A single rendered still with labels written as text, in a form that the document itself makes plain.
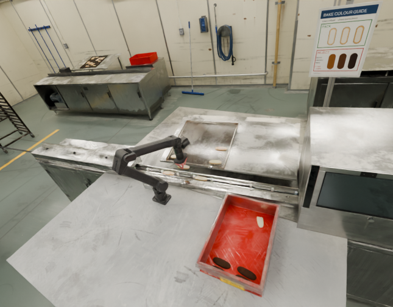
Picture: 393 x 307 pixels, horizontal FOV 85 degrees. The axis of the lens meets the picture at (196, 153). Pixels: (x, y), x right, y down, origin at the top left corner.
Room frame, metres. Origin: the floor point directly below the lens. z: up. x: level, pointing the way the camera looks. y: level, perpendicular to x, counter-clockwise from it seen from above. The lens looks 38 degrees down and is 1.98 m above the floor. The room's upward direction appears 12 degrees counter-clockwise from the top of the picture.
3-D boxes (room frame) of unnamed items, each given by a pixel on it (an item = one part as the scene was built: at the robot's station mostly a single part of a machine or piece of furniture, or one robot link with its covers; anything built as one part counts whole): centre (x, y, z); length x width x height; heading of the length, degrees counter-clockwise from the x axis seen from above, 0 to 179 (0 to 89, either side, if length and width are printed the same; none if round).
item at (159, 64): (4.99, 0.68, 0.44); 0.70 x 0.55 x 0.87; 61
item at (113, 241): (0.66, 0.32, 0.41); 1.80 x 0.94 x 0.82; 54
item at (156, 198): (1.05, 0.31, 0.86); 0.12 x 0.09 x 0.08; 54
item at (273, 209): (0.61, -0.15, 0.87); 0.49 x 0.34 x 0.10; 148
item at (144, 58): (4.99, 0.68, 0.93); 0.51 x 0.36 x 0.13; 65
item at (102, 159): (1.72, 1.07, 0.89); 1.25 x 0.18 x 0.09; 61
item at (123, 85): (5.11, 1.75, 0.51); 3.00 x 1.26 x 1.03; 61
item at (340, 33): (1.47, -1.12, 1.50); 0.33 x 0.01 x 0.45; 56
